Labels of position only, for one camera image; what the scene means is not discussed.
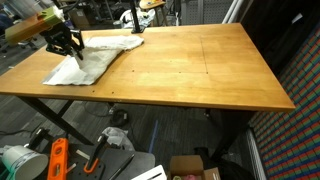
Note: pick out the multicoloured patterned partition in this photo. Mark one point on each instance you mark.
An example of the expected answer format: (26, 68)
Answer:
(293, 133)

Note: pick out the black camera stand pole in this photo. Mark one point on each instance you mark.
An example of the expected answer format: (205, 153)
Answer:
(134, 16)

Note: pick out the white woven towel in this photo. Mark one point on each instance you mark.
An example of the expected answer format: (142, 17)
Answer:
(96, 56)

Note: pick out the white paper cup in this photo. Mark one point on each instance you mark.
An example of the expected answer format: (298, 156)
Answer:
(23, 163)

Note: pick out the blue stick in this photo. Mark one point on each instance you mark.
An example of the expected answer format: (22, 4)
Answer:
(153, 136)

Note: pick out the open cardboard box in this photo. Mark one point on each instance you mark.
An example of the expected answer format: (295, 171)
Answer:
(185, 163)

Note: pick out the brown cardboard box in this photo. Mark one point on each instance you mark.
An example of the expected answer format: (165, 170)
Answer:
(80, 18)

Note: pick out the round wooden stool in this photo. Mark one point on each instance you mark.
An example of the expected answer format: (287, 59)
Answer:
(151, 4)

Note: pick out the black pen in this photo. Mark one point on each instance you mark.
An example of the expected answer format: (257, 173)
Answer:
(121, 166)

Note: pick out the orange black bar clamp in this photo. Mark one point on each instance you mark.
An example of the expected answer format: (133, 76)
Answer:
(96, 151)

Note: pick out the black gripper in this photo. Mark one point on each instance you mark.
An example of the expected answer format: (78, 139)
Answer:
(61, 40)

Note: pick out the dark grey side table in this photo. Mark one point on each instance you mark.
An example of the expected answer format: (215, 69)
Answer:
(133, 161)

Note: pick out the white paper sheet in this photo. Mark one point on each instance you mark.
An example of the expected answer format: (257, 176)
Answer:
(150, 173)

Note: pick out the white crumpled cloth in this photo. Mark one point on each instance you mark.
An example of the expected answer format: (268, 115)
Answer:
(116, 136)

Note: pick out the white ribbed strip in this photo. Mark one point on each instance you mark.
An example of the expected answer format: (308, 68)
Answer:
(255, 156)

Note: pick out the white pipes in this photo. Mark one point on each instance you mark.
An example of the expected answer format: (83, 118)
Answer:
(233, 10)

